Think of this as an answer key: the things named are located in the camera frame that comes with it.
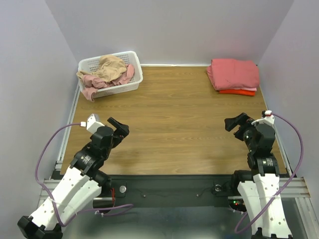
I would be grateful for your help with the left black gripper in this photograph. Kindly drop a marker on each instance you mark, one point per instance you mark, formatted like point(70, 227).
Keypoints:
point(119, 129)

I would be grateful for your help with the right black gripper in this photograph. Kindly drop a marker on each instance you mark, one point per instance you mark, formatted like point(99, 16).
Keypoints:
point(240, 126)

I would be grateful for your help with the dusty pink t shirt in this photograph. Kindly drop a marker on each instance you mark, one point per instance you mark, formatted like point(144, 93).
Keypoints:
point(93, 83)

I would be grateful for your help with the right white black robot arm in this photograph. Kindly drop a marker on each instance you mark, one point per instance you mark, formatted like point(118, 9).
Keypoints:
point(260, 188)

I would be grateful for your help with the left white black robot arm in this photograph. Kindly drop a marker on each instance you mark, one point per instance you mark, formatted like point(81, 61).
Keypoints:
point(81, 183)

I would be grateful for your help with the folded orange red shirt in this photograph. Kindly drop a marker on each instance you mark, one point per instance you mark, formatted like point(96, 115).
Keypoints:
point(238, 92)

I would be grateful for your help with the folded light pink shirt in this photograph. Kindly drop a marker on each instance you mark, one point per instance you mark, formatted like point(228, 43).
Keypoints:
point(249, 89)

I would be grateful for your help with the folded coral pink shirt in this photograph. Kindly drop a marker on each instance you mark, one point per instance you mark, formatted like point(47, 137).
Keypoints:
point(225, 74)

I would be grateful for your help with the beige crumpled t shirt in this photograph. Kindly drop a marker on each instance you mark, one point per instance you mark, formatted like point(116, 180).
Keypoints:
point(110, 68)

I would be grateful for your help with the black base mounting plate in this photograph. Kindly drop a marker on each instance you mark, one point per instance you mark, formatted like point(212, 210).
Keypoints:
point(150, 191)

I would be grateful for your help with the white plastic laundry basket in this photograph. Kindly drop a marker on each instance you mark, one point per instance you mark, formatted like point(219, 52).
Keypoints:
point(129, 57)

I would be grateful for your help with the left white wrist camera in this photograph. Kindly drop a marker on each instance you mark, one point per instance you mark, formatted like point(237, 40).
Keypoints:
point(92, 123)

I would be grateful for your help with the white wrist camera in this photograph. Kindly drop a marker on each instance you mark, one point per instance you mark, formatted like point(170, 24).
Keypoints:
point(267, 118)
point(92, 123)

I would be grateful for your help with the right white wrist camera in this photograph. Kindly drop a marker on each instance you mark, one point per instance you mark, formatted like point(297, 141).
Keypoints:
point(267, 118)

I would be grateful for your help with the aluminium extrusion frame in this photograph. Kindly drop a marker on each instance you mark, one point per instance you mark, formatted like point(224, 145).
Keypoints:
point(49, 184)

